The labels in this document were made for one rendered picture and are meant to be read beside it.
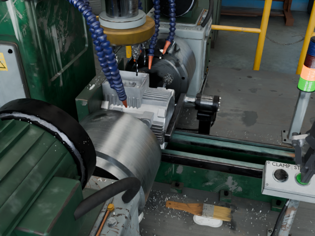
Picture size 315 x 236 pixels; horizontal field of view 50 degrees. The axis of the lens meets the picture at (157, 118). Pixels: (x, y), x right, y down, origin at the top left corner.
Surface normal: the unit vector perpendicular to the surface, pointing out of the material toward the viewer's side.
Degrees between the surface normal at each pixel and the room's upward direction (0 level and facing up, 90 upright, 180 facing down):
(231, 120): 0
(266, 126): 0
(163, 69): 90
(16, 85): 90
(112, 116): 2
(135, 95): 90
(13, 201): 50
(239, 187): 90
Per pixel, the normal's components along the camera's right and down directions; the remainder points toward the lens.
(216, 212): 0.00, -0.82
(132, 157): 0.66, -0.51
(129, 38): 0.30, 0.54
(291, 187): -0.10, -0.54
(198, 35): -0.25, 0.54
